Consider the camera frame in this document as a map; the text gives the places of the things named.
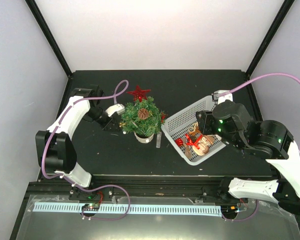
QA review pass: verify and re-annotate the black frame post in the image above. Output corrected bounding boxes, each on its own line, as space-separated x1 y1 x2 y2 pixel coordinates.
245 0 295 77
25 0 73 78

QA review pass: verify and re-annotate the left black frame post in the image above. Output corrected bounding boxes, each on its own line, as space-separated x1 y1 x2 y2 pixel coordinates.
25 0 73 78

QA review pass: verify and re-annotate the red gift box ornament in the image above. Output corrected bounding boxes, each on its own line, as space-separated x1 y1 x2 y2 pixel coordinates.
175 138 184 148

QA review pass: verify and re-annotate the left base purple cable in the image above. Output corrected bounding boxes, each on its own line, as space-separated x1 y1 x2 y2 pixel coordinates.
76 184 132 222

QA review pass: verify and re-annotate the red ribbon bow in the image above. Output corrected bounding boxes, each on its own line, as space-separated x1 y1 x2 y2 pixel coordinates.
185 133 203 149

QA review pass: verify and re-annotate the red glitter star topper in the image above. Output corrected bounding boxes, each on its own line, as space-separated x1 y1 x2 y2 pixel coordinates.
126 85 151 103

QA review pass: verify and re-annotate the beige fabric sack ornament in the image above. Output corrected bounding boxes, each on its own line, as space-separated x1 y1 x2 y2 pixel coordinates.
192 137 214 156

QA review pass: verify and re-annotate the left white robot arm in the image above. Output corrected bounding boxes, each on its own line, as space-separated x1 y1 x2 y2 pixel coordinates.
35 87 125 200

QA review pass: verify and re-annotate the brown pine cone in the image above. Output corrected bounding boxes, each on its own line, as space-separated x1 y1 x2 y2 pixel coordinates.
137 108 150 120

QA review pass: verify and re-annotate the white slotted cable duct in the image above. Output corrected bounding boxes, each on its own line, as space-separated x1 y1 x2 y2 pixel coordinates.
32 202 222 217

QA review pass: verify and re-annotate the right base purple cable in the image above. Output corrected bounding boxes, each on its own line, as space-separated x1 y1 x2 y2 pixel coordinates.
221 199 260 223

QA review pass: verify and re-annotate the gold glitter twig ornament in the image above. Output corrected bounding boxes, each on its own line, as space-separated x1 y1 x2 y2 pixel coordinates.
119 122 127 129

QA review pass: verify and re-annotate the red berry sprig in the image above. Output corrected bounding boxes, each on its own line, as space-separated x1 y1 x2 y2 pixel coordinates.
160 112 166 124

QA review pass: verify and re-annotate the right black frame post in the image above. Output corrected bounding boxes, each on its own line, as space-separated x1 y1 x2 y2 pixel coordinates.
245 0 295 77

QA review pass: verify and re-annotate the gold merry christmas sign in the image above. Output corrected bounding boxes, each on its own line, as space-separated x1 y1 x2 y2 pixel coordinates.
188 122 201 136

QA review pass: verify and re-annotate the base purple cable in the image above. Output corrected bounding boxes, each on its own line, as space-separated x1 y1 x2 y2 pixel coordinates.
221 199 260 223
76 184 132 222

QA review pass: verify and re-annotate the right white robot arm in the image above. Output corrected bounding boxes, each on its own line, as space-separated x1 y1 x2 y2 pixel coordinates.
195 100 300 215

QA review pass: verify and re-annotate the small green christmas tree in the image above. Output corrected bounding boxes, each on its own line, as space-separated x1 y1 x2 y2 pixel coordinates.
119 96 166 144

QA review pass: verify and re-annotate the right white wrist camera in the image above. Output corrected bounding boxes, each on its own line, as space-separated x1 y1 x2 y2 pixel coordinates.
211 90 233 105

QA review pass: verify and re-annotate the white perforated plastic basket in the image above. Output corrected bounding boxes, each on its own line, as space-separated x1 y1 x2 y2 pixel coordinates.
161 95 226 166

